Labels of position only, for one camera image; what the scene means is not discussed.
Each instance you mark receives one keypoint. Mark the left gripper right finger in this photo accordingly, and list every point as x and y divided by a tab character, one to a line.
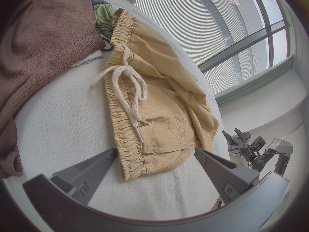
222	173

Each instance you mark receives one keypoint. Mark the bed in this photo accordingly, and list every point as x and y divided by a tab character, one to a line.
72	117

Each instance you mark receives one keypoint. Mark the mustard yellow shorts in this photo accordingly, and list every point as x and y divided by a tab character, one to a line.
159	110

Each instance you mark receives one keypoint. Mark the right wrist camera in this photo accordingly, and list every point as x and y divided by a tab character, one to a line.
258	141

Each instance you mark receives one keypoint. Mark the olive green garment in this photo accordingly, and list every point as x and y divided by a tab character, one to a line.
103	17

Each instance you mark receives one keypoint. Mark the white garment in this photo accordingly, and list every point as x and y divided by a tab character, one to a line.
89	58

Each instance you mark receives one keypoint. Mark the brown garment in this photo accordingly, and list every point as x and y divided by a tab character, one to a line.
43	45

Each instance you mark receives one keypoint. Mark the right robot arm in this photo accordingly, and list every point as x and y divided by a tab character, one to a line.
280	145

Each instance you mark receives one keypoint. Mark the window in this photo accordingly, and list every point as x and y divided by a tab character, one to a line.
193	28

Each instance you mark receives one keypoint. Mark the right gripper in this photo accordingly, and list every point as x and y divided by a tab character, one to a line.
242	144

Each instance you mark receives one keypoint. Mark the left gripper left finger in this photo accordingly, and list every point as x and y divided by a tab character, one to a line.
89	170

